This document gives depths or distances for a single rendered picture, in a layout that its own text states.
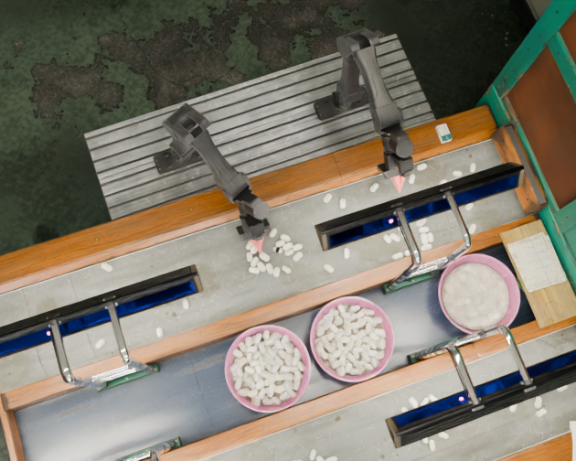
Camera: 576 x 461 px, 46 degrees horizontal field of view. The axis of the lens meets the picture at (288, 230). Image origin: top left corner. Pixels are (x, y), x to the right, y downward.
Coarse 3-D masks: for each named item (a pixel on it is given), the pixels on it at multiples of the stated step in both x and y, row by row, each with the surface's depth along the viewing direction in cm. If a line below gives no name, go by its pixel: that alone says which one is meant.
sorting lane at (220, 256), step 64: (384, 192) 227; (512, 192) 229; (128, 256) 217; (192, 256) 218; (256, 256) 219; (320, 256) 220; (384, 256) 221; (0, 320) 210; (128, 320) 212; (192, 320) 213; (0, 384) 205
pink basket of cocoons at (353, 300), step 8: (352, 296) 214; (328, 304) 213; (336, 304) 216; (344, 304) 218; (352, 304) 218; (360, 304) 217; (368, 304) 215; (320, 312) 212; (376, 312) 216; (384, 320) 215; (312, 328) 211; (384, 328) 216; (392, 328) 212; (312, 336) 211; (392, 336) 212; (312, 344) 210; (392, 344) 211; (392, 352) 210; (320, 360) 211; (384, 360) 211; (328, 368) 212; (376, 368) 212; (336, 376) 208; (344, 376) 211; (352, 376) 212; (360, 376) 211; (368, 376) 209
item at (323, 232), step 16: (480, 176) 192; (496, 176) 190; (512, 176) 192; (416, 192) 193; (432, 192) 190; (464, 192) 190; (480, 192) 192; (496, 192) 194; (368, 208) 191; (384, 208) 188; (416, 208) 188; (432, 208) 191; (448, 208) 193; (320, 224) 189; (336, 224) 185; (352, 224) 185; (368, 224) 187; (384, 224) 189; (320, 240) 188; (336, 240) 187; (352, 240) 189
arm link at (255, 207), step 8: (248, 184) 206; (224, 192) 203; (240, 192) 207; (248, 192) 205; (232, 200) 205; (240, 200) 203; (248, 200) 201; (256, 200) 200; (248, 208) 203; (256, 208) 200; (264, 208) 202; (256, 216) 201; (264, 216) 203
